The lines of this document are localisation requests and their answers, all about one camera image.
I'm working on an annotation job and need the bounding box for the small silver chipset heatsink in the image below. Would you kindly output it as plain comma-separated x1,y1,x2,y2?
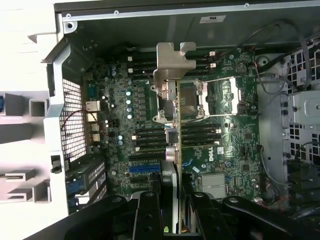
201,173,227,198

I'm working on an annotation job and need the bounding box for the grey parts rack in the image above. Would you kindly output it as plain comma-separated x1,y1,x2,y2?
0,92,52,205

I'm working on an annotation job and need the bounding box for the green motherboard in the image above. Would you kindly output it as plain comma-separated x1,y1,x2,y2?
82,46,263,208

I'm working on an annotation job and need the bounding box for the open black PC case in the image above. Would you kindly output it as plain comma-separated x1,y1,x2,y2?
41,0,320,240

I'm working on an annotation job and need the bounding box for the long blue expansion slot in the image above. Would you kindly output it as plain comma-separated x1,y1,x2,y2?
128,165,161,175

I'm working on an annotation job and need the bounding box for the red black twisted wire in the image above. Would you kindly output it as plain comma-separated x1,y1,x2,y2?
60,109,111,141

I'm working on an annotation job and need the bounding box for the black looped wire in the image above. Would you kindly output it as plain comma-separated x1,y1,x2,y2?
234,19,313,93

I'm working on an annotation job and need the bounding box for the green RAM stick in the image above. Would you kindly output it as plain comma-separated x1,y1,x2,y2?
134,139,220,155

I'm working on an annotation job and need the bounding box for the short black expansion slot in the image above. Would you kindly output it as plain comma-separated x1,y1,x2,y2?
129,176,150,185

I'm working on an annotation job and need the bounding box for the CPU socket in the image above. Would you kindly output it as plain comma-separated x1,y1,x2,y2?
152,79,208,121

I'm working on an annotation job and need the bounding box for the metal disk bay cage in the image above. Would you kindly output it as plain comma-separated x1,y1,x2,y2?
287,44,320,163

